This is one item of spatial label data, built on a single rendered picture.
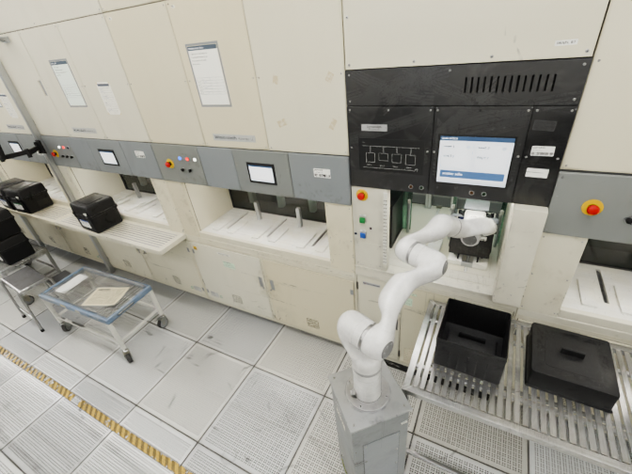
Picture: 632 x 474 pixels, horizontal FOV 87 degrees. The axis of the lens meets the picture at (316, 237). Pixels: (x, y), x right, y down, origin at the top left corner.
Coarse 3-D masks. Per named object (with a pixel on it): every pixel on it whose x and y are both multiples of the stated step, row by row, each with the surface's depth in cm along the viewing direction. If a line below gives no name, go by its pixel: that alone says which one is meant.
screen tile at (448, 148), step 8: (448, 144) 143; (456, 144) 141; (464, 144) 140; (472, 144) 138; (448, 152) 145; (456, 152) 143; (464, 152) 142; (448, 160) 146; (456, 160) 145; (464, 160) 143
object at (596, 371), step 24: (528, 336) 159; (552, 336) 148; (576, 336) 147; (528, 360) 147; (552, 360) 138; (576, 360) 137; (600, 360) 136; (528, 384) 140; (552, 384) 134; (576, 384) 129; (600, 384) 128; (600, 408) 129
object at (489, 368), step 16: (448, 304) 165; (464, 304) 162; (448, 320) 172; (464, 320) 167; (480, 320) 162; (496, 320) 158; (448, 336) 163; (464, 336) 163; (480, 336) 163; (496, 336) 162; (448, 352) 146; (464, 352) 142; (480, 352) 138; (496, 352) 152; (464, 368) 147; (480, 368) 142; (496, 368) 138; (496, 384) 142
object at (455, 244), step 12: (468, 204) 182; (480, 204) 181; (456, 216) 200; (492, 216) 191; (456, 240) 188; (480, 240) 181; (492, 240) 178; (456, 252) 192; (468, 252) 188; (480, 252) 185
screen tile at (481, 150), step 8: (480, 152) 139; (488, 152) 137; (496, 152) 136; (504, 152) 135; (480, 160) 140; (504, 160) 136; (480, 168) 142; (488, 168) 141; (496, 168) 139; (504, 168) 138
